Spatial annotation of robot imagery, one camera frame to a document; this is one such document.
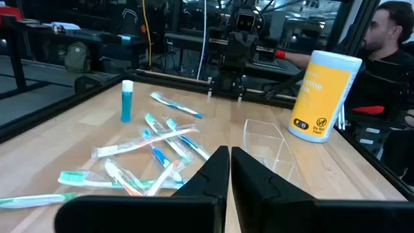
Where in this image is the pink toothbrush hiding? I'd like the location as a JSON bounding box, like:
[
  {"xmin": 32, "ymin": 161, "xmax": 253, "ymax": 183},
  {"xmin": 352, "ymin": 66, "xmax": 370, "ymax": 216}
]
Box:
[{"xmin": 146, "ymin": 159, "xmax": 180, "ymax": 197}]

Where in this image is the blue mouthwash bottle white cap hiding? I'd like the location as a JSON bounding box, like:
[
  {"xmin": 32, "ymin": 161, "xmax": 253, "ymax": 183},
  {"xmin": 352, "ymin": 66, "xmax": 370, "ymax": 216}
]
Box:
[{"xmin": 120, "ymin": 80, "xmax": 135, "ymax": 124}]

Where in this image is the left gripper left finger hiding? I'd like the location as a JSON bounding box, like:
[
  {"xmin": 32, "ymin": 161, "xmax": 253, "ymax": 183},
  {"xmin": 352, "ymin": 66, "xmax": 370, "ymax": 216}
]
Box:
[{"xmin": 54, "ymin": 145, "xmax": 230, "ymax": 233}]

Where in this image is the orange toothbrush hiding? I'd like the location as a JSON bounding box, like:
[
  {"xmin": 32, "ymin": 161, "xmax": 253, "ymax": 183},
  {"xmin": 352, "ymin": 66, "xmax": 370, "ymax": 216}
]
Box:
[{"xmin": 103, "ymin": 159, "xmax": 144, "ymax": 197}]

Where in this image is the blue toothbrush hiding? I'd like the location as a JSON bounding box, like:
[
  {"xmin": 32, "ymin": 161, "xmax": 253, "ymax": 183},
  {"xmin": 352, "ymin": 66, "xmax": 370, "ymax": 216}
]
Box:
[
  {"xmin": 140, "ymin": 128, "xmax": 186, "ymax": 186},
  {"xmin": 150, "ymin": 91, "xmax": 204, "ymax": 120},
  {"xmin": 164, "ymin": 117, "xmax": 212, "ymax": 161}
]

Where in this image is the red object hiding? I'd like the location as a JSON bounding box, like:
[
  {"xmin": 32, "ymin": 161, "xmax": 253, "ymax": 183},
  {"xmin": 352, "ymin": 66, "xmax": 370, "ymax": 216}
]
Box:
[{"xmin": 351, "ymin": 104, "xmax": 386, "ymax": 115}]

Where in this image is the teal toothbrush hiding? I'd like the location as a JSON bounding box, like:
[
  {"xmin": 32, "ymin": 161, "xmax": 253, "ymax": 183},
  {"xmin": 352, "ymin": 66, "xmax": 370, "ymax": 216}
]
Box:
[{"xmin": 144, "ymin": 113, "xmax": 194, "ymax": 164}]

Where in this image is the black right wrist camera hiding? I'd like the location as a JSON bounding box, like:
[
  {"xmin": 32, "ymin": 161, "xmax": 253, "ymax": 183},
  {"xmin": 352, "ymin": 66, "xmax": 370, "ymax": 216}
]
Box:
[{"xmin": 232, "ymin": 8, "xmax": 260, "ymax": 33}]

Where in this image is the clear acrylic organizer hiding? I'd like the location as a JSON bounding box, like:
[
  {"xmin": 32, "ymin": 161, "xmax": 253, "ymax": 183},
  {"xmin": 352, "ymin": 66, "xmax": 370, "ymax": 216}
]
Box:
[{"xmin": 242, "ymin": 118, "xmax": 304, "ymax": 190}]

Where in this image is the white cable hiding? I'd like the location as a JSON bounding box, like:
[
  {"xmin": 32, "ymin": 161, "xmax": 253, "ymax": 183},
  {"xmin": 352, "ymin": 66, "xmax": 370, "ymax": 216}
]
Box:
[{"xmin": 195, "ymin": 0, "xmax": 208, "ymax": 81}]

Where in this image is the yellow cable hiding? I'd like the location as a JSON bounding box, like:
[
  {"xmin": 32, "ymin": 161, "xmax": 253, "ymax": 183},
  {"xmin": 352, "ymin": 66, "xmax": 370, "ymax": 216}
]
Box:
[{"xmin": 141, "ymin": 0, "xmax": 153, "ymax": 71}]

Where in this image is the green toothbrush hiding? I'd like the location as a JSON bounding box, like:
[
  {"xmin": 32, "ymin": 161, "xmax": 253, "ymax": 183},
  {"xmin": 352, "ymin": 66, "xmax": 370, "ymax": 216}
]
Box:
[
  {"xmin": 0, "ymin": 192, "xmax": 80, "ymax": 210},
  {"xmin": 57, "ymin": 170, "xmax": 185, "ymax": 191}
]

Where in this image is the yellow wipes canister white lid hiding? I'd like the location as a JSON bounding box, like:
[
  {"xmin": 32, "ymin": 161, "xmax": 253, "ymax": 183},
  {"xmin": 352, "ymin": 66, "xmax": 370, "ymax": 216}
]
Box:
[{"xmin": 287, "ymin": 49, "xmax": 364, "ymax": 144}]

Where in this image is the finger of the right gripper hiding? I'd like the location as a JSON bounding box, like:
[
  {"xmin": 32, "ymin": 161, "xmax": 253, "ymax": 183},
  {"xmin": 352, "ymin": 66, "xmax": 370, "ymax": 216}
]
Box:
[
  {"xmin": 225, "ymin": 32, "xmax": 243, "ymax": 69},
  {"xmin": 241, "ymin": 32, "xmax": 259, "ymax": 68}
]

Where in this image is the dark cluttered bench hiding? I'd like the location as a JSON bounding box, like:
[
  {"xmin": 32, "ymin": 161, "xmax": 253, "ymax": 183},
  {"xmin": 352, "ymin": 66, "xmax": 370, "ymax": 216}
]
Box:
[{"xmin": 0, "ymin": 6, "xmax": 146, "ymax": 94}]

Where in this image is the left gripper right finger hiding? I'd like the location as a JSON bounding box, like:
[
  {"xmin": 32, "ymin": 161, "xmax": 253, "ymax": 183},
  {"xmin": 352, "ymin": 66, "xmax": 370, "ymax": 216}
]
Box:
[{"xmin": 231, "ymin": 146, "xmax": 414, "ymax": 233}]

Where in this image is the olive backpack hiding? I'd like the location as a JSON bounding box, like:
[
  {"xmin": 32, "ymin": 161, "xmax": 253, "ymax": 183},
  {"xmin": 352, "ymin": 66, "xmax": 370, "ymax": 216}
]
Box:
[{"xmin": 63, "ymin": 41, "xmax": 92, "ymax": 74}]

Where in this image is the person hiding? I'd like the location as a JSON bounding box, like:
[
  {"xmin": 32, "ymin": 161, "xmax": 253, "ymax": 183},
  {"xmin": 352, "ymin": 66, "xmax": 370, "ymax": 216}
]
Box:
[{"xmin": 274, "ymin": 0, "xmax": 414, "ymax": 129}]

